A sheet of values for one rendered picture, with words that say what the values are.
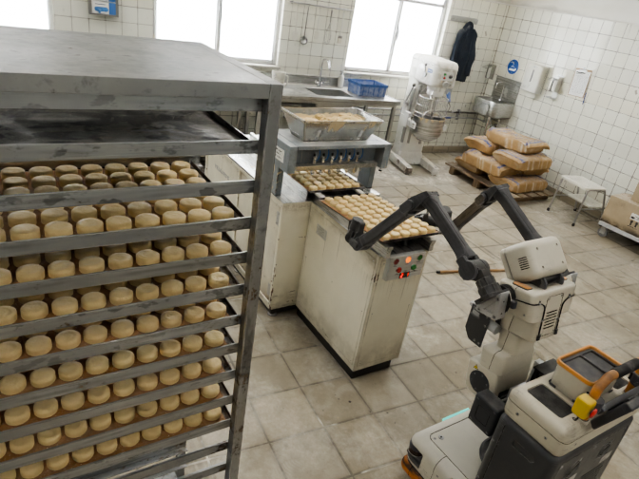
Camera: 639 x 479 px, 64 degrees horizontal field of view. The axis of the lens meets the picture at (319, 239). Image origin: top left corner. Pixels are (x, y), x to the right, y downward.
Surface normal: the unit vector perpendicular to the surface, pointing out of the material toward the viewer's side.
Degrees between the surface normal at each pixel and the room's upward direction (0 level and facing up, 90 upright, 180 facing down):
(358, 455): 0
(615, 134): 90
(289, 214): 90
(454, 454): 0
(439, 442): 0
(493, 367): 90
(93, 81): 90
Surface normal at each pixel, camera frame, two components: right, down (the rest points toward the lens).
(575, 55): -0.89, 0.07
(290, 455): 0.15, -0.88
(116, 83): 0.50, 0.46
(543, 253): 0.48, -0.27
